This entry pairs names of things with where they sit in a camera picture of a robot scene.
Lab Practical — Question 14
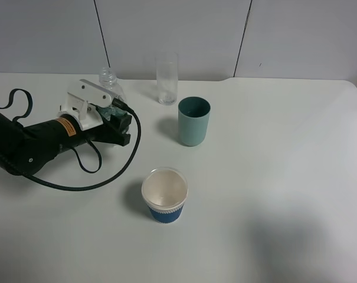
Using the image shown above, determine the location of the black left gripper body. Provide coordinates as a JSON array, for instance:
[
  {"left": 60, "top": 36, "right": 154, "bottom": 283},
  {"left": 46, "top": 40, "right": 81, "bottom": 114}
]
[{"left": 23, "top": 116, "right": 130, "bottom": 174}]

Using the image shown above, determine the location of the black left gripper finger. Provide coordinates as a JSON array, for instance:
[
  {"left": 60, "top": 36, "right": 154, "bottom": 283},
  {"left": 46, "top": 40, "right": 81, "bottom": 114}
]
[{"left": 110, "top": 113, "right": 132, "bottom": 134}]

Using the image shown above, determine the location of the clear plastic drink bottle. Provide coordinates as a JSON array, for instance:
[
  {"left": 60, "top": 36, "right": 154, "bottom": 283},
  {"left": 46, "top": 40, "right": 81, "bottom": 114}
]
[{"left": 99, "top": 67, "right": 126, "bottom": 121}]

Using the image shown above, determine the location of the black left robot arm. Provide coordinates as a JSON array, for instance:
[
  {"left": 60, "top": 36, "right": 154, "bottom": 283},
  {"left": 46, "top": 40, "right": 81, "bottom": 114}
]
[{"left": 0, "top": 113, "right": 132, "bottom": 176}]

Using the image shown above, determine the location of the teal green cup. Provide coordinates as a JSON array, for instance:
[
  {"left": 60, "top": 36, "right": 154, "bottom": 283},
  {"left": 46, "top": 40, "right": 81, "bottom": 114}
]
[{"left": 178, "top": 97, "right": 211, "bottom": 146}]

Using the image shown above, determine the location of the blue and white paper cup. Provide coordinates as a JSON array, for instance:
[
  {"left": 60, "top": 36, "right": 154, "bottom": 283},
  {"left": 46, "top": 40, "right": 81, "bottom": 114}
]
[{"left": 141, "top": 167, "right": 188, "bottom": 223}]

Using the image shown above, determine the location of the tall clear glass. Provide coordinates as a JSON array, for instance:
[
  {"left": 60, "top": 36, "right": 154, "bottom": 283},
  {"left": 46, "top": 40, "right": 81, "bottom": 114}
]
[{"left": 156, "top": 52, "right": 178, "bottom": 106}]

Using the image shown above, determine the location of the black camera cable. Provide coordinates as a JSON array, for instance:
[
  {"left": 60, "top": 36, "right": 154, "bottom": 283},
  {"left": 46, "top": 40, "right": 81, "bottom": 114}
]
[{"left": 0, "top": 88, "right": 143, "bottom": 192}]

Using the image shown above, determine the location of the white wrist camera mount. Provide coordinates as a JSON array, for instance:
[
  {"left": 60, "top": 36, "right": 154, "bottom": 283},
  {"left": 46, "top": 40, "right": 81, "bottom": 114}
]
[{"left": 58, "top": 79, "right": 114, "bottom": 131}]

